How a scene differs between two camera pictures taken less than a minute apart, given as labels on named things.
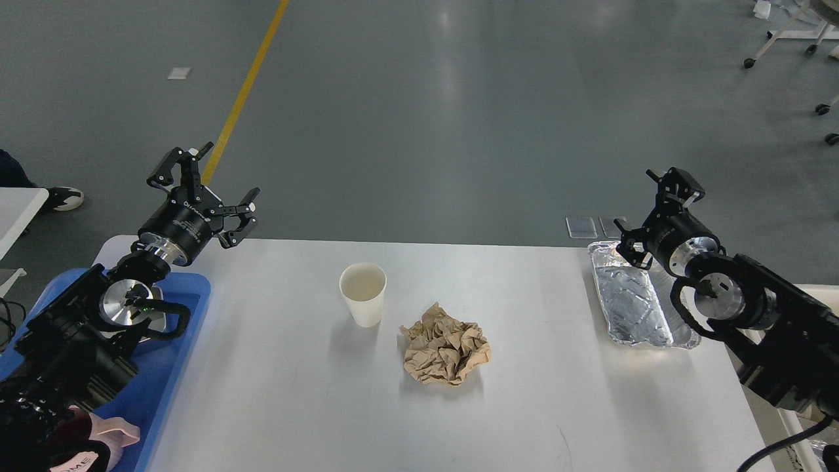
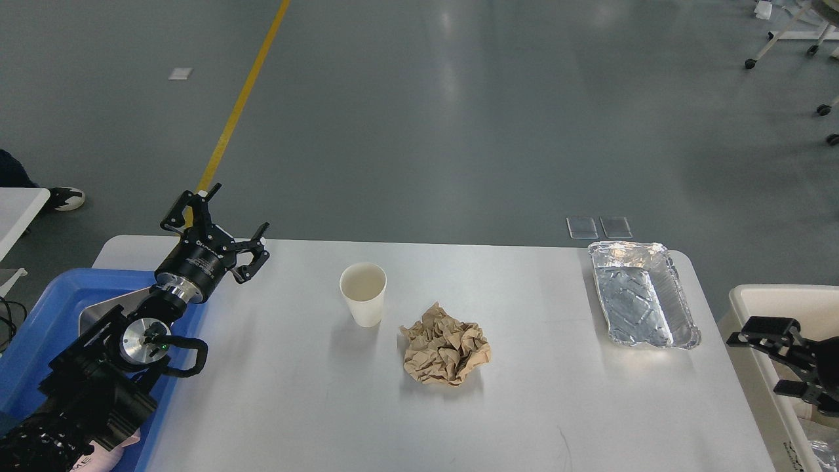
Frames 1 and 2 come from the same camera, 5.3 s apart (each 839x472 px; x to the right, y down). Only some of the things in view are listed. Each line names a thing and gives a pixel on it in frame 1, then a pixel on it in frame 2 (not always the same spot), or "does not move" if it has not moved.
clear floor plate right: x=609 y=228 does not move
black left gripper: x=180 y=231 → x=196 y=263
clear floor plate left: x=581 y=227 does not move
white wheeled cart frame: x=783 y=33 does not move
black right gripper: x=673 y=235 → x=778 y=335
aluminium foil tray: x=637 y=303 does not move
